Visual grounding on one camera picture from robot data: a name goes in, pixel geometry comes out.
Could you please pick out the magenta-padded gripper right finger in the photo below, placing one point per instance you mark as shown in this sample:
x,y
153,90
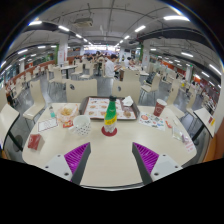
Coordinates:
x,y
148,160

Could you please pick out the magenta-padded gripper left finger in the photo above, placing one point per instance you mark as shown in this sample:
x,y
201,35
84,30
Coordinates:
x,y
75,160

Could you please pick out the green-labelled clear drink bottle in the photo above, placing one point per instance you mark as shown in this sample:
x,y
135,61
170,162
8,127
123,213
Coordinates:
x,y
110,116

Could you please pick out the white polka-dot mug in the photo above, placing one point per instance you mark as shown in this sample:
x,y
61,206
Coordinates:
x,y
81,126

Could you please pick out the colourful sticker sheet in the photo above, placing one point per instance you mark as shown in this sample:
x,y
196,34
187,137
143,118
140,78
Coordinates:
x,y
151,121

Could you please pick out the clear plastic wrapper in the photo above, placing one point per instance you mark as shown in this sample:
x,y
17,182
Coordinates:
x,y
177,133

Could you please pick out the flat round red coaster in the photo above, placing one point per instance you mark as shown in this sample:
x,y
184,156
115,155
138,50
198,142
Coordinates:
x,y
104,132

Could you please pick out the white red printed leaflet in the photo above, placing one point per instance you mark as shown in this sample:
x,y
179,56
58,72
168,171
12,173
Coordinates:
x,y
189,146

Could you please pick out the white table card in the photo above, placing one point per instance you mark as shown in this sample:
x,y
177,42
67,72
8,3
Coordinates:
x,y
47,125

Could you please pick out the red tissue packet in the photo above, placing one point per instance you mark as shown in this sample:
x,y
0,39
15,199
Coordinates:
x,y
34,141

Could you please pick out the clear bag with fried food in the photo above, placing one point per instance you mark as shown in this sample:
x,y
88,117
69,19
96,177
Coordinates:
x,y
67,112

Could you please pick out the dark plastic food tray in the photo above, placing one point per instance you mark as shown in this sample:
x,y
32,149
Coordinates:
x,y
81,111

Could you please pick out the brown fried food piece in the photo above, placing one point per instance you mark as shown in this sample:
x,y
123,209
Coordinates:
x,y
127,113

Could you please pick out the red paper cup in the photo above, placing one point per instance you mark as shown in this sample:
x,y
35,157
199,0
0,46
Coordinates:
x,y
159,108

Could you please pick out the small clear bottle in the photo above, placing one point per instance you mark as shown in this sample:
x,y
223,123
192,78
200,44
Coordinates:
x,y
52,112

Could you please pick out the crumpled white napkin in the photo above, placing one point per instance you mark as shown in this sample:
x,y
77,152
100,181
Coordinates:
x,y
127,101

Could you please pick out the orange wooden seat back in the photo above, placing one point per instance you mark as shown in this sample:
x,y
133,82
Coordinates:
x,y
215,143

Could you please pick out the beige neighbouring table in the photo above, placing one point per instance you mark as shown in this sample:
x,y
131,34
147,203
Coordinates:
x,y
204,118
7,118

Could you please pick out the beige wooden chair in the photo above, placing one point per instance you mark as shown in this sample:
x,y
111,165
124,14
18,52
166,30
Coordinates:
x,y
81,90
126,91

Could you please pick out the group of beige chairs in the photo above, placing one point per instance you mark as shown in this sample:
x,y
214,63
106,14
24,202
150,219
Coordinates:
x,y
37,96

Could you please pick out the person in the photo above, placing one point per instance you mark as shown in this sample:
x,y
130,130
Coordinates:
x,y
127,62
110,68

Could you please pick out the ceiling air conditioner unit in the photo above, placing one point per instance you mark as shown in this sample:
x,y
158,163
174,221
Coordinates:
x,y
83,22

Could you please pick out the ceiling light strips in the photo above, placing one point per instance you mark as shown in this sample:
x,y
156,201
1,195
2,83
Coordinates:
x,y
176,17

